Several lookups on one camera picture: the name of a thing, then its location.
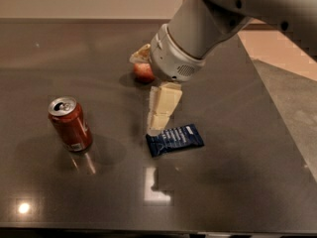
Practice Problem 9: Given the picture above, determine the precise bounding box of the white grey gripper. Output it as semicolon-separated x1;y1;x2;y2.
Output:
130;24;205;136

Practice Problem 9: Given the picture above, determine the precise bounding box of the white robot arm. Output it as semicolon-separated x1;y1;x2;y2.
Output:
130;0;317;136

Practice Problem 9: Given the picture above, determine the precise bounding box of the red coke can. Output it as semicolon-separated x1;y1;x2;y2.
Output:
48;96;92;152

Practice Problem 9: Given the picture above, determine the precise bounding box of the red apple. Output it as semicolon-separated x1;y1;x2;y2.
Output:
134;63;155;83

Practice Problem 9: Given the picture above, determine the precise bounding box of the dark blue snack packet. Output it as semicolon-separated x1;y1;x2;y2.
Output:
146;124;204;158

